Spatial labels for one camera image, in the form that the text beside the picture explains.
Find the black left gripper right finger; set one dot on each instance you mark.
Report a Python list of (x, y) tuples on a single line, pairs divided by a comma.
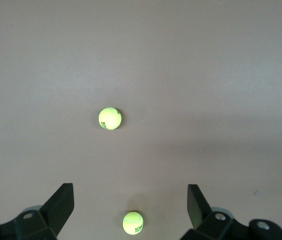
[(213, 225)]

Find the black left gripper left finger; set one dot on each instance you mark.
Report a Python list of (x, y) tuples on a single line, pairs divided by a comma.
[(43, 222)]

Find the yellow tennis ball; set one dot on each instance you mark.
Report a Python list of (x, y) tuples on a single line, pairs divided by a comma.
[(133, 223), (110, 118)]

